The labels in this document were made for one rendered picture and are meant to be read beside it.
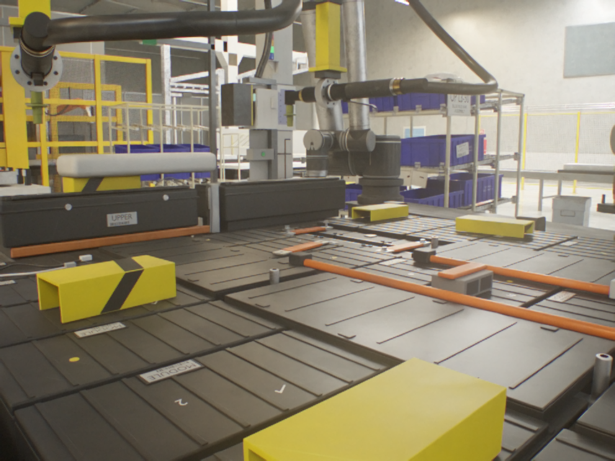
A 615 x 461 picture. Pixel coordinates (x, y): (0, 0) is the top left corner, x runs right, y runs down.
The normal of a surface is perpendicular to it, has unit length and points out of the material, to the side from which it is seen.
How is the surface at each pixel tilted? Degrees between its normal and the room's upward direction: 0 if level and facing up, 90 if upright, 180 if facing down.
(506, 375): 0
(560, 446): 0
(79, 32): 117
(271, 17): 72
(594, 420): 0
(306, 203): 90
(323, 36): 90
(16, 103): 90
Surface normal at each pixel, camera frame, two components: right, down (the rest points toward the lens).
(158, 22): 0.20, 0.00
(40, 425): 0.00, -0.99
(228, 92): -0.73, 0.11
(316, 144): -0.40, 0.20
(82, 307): 0.74, 0.11
